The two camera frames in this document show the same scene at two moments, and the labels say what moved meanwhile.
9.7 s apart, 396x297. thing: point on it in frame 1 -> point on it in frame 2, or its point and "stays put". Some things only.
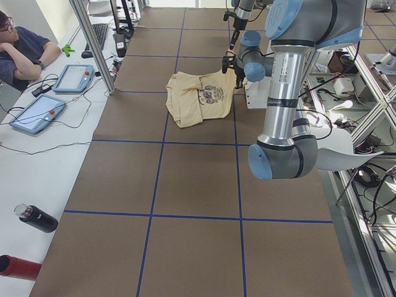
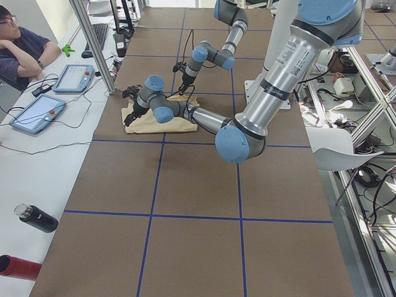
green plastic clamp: x=67 y=49 stays put
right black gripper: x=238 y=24 -> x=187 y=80
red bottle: x=15 y=267 stays put
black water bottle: x=31 y=215 stays put
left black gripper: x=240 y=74 -> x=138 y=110
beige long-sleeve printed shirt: x=192 y=98 -> x=146 y=123
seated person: x=23 y=52 stays put
